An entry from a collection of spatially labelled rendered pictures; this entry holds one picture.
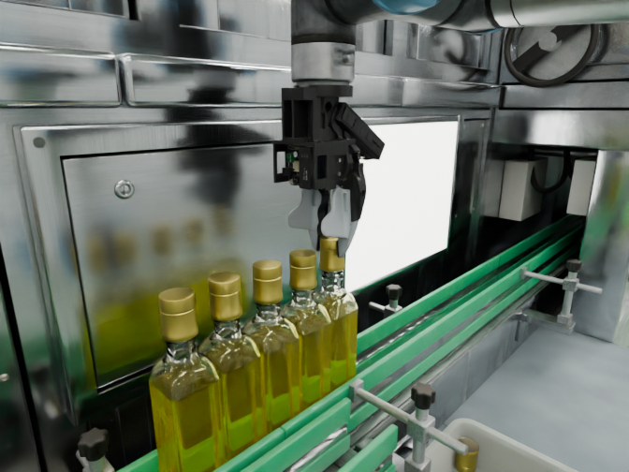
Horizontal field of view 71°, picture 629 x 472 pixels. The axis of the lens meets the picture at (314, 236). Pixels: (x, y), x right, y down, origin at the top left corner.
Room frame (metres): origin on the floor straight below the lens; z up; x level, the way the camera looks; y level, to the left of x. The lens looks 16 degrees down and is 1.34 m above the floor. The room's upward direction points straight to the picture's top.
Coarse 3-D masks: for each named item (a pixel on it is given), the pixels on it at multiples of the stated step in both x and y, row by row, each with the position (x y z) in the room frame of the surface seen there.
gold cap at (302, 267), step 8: (296, 256) 0.51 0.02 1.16; (304, 256) 0.51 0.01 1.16; (312, 256) 0.51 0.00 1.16; (296, 264) 0.51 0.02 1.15; (304, 264) 0.51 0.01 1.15; (312, 264) 0.51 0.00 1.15; (296, 272) 0.51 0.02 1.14; (304, 272) 0.51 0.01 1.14; (312, 272) 0.51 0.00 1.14; (296, 280) 0.51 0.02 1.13; (304, 280) 0.51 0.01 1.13; (312, 280) 0.51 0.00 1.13; (296, 288) 0.51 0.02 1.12; (304, 288) 0.51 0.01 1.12; (312, 288) 0.51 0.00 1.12
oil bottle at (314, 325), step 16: (288, 304) 0.52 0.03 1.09; (320, 304) 0.53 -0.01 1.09; (304, 320) 0.50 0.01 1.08; (320, 320) 0.51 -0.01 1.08; (304, 336) 0.49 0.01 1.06; (320, 336) 0.51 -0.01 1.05; (304, 352) 0.49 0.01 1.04; (320, 352) 0.51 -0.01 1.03; (304, 368) 0.49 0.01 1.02; (320, 368) 0.51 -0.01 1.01; (304, 384) 0.49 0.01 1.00; (320, 384) 0.51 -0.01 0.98; (304, 400) 0.49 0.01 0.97
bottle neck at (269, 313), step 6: (258, 306) 0.47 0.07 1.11; (264, 306) 0.47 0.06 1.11; (270, 306) 0.47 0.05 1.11; (276, 306) 0.47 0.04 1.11; (258, 312) 0.47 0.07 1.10; (264, 312) 0.47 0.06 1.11; (270, 312) 0.47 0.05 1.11; (276, 312) 0.47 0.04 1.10; (258, 318) 0.47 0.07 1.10; (264, 318) 0.47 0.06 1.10; (270, 318) 0.47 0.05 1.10; (276, 318) 0.47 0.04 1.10
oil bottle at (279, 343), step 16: (256, 320) 0.48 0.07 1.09; (288, 320) 0.48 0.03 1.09; (256, 336) 0.46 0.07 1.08; (272, 336) 0.46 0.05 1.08; (288, 336) 0.47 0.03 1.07; (272, 352) 0.45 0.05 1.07; (288, 352) 0.47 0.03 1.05; (272, 368) 0.45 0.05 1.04; (288, 368) 0.47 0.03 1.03; (272, 384) 0.45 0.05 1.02; (288, 384) 0.47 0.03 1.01; (272, 400) 0.45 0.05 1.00; (288, 400) 0.47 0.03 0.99; (272, 416) 0.45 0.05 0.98; (288, 416) 0.47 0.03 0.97
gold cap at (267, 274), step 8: (256, 264) 0.48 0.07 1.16; (264, 264) 0.48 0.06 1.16; (272, 264) 0.48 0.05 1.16; (280, 264) 0.48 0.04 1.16; (256, 272) 0.47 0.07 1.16; (264, 272) 0.47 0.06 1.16; (272, 272) 0.47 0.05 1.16; (280, 272) 0.48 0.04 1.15; (256, 280) 0.47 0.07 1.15; (264, 280) 0.47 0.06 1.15; (272, 280) 0.47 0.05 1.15; (280, 280) 0.48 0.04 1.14; (256, 288) 0.47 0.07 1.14; (264, 288) 0.47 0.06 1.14; (272, 288) 0.47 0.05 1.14; (280, 288) 0.48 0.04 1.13; (256, 296) 0.47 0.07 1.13; (264, 296) 0.47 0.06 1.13; (272, 296) 0.47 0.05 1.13; (280, 296) 0.48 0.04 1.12
